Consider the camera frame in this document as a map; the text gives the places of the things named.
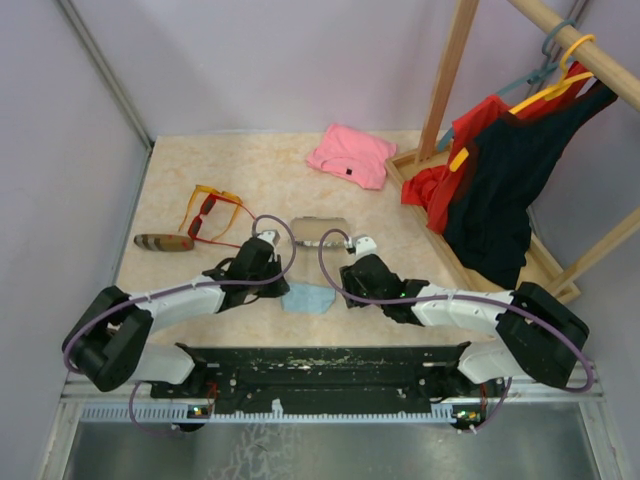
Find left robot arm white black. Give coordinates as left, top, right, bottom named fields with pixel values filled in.
left=62, top=230, right=289, bottom=397

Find dark navy shirt hanging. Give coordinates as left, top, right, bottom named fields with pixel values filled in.
left=443, top=81, right=618, bottom=290

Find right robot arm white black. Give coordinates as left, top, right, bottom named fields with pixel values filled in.
left=340, top=254, right=590, bottom=396

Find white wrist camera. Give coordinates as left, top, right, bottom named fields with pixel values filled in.
left=345, top=235, right=377, bottom=257
left=256, top=229, right=280, bottom=248

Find wooden clothes rack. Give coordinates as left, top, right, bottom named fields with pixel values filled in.
left=386, top=1, right=639, bottom=303

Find brown striped glasses case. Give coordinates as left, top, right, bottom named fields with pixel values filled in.
left=133, top=234, right=195, bottom=253

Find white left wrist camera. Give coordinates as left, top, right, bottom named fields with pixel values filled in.
left=256, top=229, right=280, bottom=248

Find teal hanger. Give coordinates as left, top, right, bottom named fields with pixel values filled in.
left=439, top=18, right=576, bottom=151

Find yellow hanger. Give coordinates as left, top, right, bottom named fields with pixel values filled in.
left=437, top=34, right=596, bottom=172

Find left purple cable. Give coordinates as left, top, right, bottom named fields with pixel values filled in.
left=63, top=214, right=297, bottom=439

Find orange sunglasses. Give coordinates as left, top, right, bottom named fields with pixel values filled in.
left=178, top=185, right=244, bottom=243

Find light blue cloth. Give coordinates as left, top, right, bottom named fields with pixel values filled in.
left=281, top=283, right=336, bottom=315

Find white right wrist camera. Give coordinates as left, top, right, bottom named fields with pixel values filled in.
left=345, top=235, right=377, bottom=257

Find map print glasses case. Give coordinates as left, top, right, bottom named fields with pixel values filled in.
left=290, top=216, right=351, bottom=248

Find purple cable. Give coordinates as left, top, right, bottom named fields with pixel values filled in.
left=63, top=214, right=297, bottom=439
left=318, top=228, right=595, bottom=434

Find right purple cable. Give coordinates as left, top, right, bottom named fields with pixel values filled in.
left=318, top=228, right=595, bottom=434

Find red sunglasses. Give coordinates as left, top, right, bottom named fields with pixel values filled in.
left=194, top=203, right=256, bottom=248

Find folded pink shirt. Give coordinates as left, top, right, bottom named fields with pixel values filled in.
left=306, top=123, right=397, bottom=190

